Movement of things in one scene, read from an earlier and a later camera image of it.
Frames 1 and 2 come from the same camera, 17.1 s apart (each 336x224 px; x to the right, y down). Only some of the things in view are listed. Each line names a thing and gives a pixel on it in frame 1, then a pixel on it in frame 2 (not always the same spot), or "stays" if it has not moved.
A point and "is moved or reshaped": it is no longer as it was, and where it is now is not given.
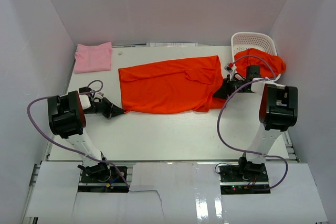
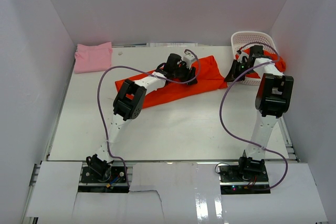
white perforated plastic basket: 264,42 stays
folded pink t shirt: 93,58 stays
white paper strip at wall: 171,44 stays
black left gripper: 112,110 -> 187,75
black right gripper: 226,88 -> 233,72
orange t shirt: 172,87 is moved or reshaped
